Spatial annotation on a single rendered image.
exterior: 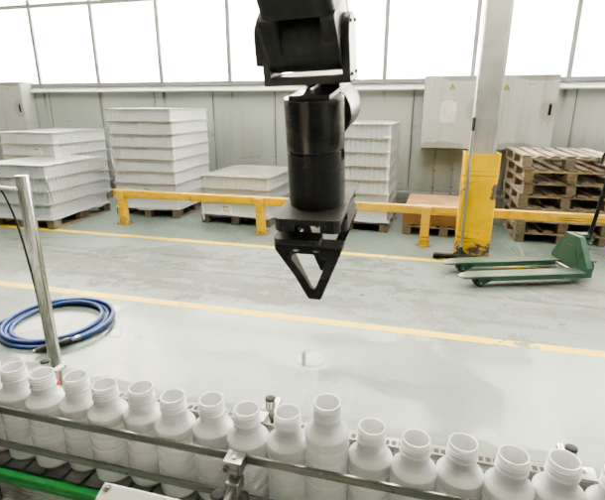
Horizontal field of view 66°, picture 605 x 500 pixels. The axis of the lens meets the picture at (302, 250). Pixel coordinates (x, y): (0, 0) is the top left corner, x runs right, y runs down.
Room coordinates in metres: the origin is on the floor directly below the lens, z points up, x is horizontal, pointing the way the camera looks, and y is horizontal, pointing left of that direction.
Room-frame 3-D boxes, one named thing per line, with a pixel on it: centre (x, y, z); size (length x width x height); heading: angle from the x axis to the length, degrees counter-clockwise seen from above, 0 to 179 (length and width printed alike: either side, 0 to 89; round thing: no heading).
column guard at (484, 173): (4.81, -1.83, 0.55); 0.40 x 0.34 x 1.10; 75
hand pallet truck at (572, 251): (4.17, -2.12, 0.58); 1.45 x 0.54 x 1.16; 95
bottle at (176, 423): (0.58, 0.19, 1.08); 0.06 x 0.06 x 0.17
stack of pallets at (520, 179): (5.78, -3.16, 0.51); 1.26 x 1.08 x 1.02; 165
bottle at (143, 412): (0.61, 0.25, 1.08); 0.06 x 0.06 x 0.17
